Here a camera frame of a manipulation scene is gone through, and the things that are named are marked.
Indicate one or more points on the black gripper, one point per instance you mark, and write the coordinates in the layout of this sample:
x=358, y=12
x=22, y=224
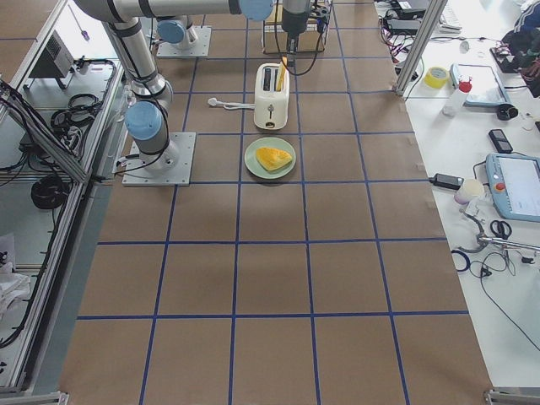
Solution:
x=293, y=22

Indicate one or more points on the cream white toaster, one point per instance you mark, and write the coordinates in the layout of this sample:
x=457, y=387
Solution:
x=271, y=110

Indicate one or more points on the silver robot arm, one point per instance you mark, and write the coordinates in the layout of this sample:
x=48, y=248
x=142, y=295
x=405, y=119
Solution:
x=177, y=31
x=147, y=121

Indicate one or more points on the yellow toast slice in toaster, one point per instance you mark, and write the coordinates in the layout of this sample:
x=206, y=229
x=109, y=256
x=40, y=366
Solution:
x=281, y=73

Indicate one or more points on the green round plate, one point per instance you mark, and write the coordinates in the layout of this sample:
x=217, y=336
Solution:
x=256, y=169

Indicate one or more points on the yellow toast on plate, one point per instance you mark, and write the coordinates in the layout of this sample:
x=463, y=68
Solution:
x=272, y=159

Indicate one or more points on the yellow tape roll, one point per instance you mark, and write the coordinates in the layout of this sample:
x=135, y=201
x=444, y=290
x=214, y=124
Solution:
x=436, y=77

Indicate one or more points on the clear bottle red cap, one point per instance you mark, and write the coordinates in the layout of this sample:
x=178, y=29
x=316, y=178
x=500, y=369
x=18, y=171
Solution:
x=457, y=99

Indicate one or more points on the blue teach pendant far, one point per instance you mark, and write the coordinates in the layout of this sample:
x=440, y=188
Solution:
x=487, y=88

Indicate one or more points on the blue teach pendant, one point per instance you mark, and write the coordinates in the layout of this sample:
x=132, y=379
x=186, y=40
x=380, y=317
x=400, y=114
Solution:
x=487, y=88
x=513, y=181

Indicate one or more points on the black power adapter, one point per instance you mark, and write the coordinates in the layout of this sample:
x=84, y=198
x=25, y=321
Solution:
x=446, y=181

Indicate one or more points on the white paper cup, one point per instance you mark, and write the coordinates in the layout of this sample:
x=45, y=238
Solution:
x=468, y=190

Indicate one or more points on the blue teach pendant near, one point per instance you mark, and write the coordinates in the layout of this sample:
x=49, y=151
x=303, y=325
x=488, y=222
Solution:
x=513, y=181

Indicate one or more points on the black scissors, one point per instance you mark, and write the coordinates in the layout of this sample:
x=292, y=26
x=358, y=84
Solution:
x=500, y=229

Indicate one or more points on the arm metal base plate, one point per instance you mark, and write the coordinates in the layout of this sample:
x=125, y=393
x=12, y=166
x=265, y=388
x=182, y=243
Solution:
x=201, y=48
x=174, y=166

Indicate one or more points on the aluminium frame post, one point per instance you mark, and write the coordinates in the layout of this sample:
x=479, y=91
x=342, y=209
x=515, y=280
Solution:
x=426, y=28

